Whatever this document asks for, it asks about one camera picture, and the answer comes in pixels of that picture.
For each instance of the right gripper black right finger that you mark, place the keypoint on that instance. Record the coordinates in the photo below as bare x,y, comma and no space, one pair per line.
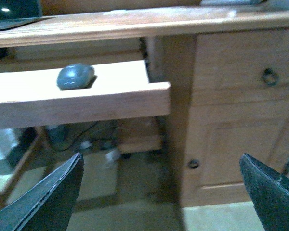
269,192

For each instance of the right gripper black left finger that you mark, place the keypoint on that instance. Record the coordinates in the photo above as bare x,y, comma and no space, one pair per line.
49,205

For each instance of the wooden pull-out keyboard tray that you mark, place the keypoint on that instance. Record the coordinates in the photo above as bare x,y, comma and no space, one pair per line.
121,90

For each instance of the dark grey computer mouse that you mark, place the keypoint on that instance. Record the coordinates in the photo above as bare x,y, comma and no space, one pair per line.
76,76

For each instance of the white power strip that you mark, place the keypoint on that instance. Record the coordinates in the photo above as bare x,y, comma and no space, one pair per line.
85,145

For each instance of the white power adapter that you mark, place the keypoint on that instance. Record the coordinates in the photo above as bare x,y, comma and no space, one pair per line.
112,157

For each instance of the wooden cabinet door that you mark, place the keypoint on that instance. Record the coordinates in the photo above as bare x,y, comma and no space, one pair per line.
218,135

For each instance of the black round door knob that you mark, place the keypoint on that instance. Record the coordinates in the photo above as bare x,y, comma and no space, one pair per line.
193,164

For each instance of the wooden desk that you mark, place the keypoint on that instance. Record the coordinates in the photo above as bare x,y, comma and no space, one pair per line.
170,42

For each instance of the wooden desk drawer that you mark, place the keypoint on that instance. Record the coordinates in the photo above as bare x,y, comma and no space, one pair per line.
229,66

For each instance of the grey laptop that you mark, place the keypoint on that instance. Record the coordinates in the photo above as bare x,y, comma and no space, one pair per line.
15,13

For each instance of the black ring drawer handle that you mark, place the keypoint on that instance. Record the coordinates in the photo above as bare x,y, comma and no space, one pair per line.
270,77

